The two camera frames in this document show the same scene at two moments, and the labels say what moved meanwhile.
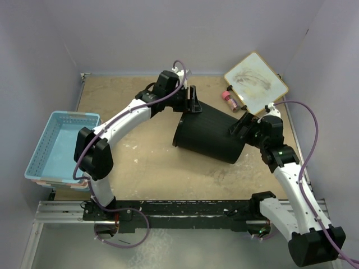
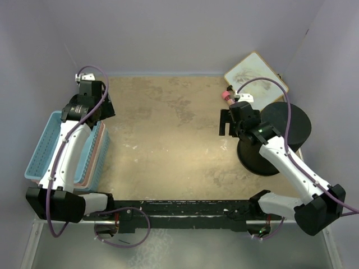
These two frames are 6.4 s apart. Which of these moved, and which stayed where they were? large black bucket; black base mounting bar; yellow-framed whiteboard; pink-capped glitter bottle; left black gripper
Moved: left black gripper; large black bucket
Stayed: yellow-framed whiteboard; black base mounting bar; pink-capped glitter bottle
